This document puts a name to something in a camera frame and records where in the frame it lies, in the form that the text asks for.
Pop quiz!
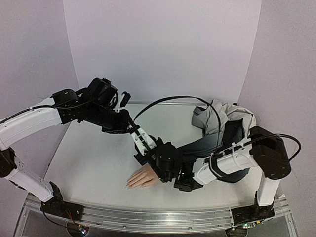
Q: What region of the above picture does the aluminium front rail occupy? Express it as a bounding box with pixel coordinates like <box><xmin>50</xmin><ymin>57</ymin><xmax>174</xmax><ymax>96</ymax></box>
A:
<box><xmin>23</xmin><ymin>201</ymin><xmax>294</xmax><ymax>229</ymax></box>

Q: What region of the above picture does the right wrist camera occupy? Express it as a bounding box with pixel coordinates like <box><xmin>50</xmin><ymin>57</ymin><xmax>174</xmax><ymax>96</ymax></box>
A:
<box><xmin>130</xmin><ymin>126</ymin><xmax>156</xmax><ymax>156</ymax></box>

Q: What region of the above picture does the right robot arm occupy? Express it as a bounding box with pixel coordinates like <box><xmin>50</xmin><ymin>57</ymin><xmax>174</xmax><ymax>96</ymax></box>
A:
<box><xmin>131</xmin><ymin>126</ymin><xmax>295</xmax><ymax>228</ymax></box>

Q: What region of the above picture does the aluminium back rail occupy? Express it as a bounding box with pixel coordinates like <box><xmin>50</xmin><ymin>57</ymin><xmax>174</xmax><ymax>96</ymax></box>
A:
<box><xmin>128</xmin><ymin>100</ymin><xmax>205</xmax><ymax>106</ymax></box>

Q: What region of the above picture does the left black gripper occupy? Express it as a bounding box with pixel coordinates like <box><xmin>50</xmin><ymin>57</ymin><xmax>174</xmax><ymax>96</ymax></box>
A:
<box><xmin>87</xmin><ymin>103</ymin><xmax>139</xmax><ymax>136</ymax></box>

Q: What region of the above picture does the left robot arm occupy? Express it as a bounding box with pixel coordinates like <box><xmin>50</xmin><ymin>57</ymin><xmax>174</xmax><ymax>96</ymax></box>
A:
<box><xmin>0</xmin><ymin>78</ymin><xmax>138</xmax><ymax>216</ymax></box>

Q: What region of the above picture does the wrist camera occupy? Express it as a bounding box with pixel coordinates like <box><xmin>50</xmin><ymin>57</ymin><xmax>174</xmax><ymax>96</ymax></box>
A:
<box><xmin>130</xmin><ymin>126</ymin><xmax>156</xmax><ymax>156</ymax></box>
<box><xmin>114</xmin><ymin>91</ymin><xmax>131</xmax><ymax>113</ymax></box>

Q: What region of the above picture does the grey black jacket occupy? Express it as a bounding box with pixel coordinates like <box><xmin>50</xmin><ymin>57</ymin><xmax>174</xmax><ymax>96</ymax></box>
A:
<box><xmin>179</xmin><ymin>100</ymin><xmax>256</xmax><ymax>184</ymax></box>

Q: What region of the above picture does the aluminium rail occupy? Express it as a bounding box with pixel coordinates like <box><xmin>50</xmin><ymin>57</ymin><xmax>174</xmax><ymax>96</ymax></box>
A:
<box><xmin>128</xmin><ymin>100</ymin><xmax>205</xmax><ymax>106</ymax></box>
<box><xmin>23</xmin><ymin>201</ymin><xmax>294</xmax><ymax>229</ymax></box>

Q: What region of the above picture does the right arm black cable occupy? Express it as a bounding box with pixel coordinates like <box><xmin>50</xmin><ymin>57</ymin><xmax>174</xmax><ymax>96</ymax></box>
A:
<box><xmin>133</xmin><ymin>95</ymin><xmax>302</xmax><ymax>163</ymax></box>

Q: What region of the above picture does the mannequin hand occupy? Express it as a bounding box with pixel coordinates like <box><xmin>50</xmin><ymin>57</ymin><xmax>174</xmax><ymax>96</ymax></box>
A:
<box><xmin>126</xmin><ymin>164</ymin><xmax>159</xmax><ymax>189</ymax></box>

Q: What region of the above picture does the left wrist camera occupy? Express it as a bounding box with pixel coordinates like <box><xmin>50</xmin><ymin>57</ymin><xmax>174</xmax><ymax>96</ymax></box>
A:
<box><xmin>114</xmin><ymin>91</ymin><xmax>131</xmax><ymax>113</ymax></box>

